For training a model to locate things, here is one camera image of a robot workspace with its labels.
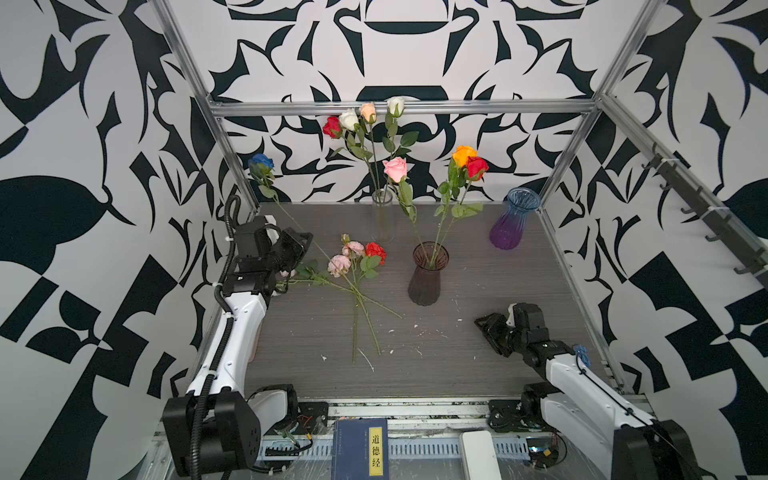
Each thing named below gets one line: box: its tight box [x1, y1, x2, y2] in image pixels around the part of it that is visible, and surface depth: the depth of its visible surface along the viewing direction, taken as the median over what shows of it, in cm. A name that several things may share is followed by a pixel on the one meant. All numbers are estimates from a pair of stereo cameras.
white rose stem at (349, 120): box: [338, 108, 380, 200], surface depth 86 cm
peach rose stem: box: [359, 102, 381, 199], surface depth 87 cm
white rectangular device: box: [459, 430, 503, 480], surface depth 68 cm
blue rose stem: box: [248, 154, 361, 290], surface depth 84 cm
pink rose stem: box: [382, 156, 430, 265], surface depth 73 cm
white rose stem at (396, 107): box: [382, 96, 419, 199], surface depth 93 cm
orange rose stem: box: [430, 145, 478, 266], surface depth 77 cm
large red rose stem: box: [433, 156, 490, 265], surface depth 74 cm
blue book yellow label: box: [331, 418, 390, 480], surface depth 71 cm
